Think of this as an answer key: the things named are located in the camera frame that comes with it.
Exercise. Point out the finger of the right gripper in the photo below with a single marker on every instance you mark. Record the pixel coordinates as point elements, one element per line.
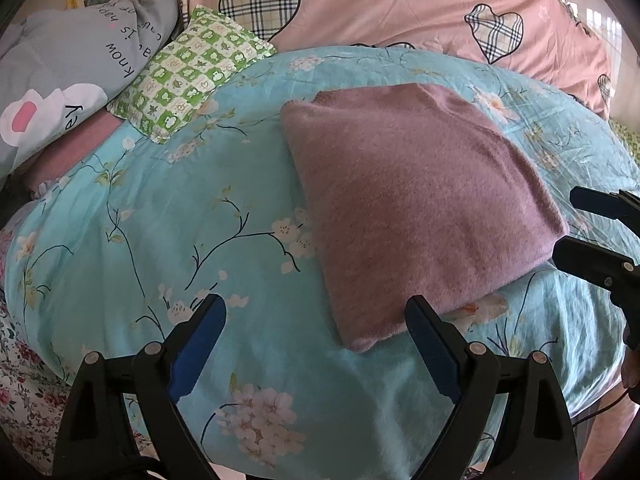
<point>623,205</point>
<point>596,265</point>

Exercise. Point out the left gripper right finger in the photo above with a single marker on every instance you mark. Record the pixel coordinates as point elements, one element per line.
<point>467,374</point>

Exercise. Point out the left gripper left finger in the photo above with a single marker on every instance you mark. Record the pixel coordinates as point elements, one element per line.
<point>164,372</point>

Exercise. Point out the purple knit sweater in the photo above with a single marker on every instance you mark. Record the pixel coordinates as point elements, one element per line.
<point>412,190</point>

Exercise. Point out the person's right hand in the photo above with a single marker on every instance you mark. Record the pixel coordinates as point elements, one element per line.
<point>631,364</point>

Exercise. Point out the white floral bed sheet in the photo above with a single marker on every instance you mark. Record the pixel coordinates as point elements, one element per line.
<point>35,381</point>

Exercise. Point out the pink heart-print duvet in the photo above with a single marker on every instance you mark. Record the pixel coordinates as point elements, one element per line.
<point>536,38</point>

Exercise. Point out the pink pillow under comforter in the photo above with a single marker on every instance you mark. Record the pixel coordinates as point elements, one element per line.
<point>64,153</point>

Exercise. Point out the green checkered small pillow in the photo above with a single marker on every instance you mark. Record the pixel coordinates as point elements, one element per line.
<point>180,78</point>

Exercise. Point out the grey cartoon print comforter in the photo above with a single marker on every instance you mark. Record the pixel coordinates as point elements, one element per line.
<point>60,67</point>

